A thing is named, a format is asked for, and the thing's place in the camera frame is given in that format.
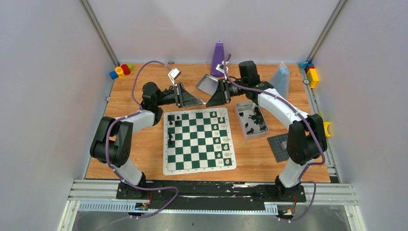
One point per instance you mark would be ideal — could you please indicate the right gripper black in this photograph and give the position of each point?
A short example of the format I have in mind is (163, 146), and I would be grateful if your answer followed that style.
(220, 97)

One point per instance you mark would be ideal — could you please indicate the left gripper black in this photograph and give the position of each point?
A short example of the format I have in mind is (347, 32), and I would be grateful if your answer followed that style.
(179, 95)

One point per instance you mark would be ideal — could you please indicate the metal tin lid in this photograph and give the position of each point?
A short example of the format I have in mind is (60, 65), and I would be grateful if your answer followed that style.
(208, 84)

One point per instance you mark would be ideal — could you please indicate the metal tin box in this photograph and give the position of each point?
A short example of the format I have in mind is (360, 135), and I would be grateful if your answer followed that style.
(251, 120)

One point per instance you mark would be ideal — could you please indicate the grey lego baseplate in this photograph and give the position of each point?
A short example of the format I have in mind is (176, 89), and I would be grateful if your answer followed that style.
(278, 146)

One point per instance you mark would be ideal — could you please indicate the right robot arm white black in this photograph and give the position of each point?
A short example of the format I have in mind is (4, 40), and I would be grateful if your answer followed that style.
(306, 139)

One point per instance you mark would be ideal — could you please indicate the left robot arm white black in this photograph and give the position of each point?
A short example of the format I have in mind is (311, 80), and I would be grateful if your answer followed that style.
(112, 141)

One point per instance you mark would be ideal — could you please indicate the green white chess mat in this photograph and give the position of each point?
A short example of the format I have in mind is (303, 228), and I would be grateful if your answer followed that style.
(193, 149)

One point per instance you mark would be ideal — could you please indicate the black pawn on board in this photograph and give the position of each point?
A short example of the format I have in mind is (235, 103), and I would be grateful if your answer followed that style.
(170, 141)

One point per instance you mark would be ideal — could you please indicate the purple cone bottle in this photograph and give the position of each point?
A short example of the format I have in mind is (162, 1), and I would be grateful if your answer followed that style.
(217, 59)

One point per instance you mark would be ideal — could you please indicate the colourful block stack left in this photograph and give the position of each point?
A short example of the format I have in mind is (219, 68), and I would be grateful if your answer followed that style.
(121, 71)

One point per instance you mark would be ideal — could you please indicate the colourful block stack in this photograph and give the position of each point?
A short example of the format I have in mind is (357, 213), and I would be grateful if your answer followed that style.
(121, 71)
(311, 73)

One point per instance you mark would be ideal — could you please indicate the colourful block stack right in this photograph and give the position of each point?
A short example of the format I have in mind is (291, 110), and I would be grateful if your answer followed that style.
(311, 73)

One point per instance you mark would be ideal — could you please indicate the yellow curved block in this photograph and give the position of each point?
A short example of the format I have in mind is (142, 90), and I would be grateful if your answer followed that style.
(326, 125)

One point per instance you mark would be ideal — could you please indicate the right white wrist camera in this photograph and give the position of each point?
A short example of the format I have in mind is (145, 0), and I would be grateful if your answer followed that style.
(221, 69)

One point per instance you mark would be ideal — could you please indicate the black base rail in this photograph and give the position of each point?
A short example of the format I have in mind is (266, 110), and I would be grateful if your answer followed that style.
(210, 195)

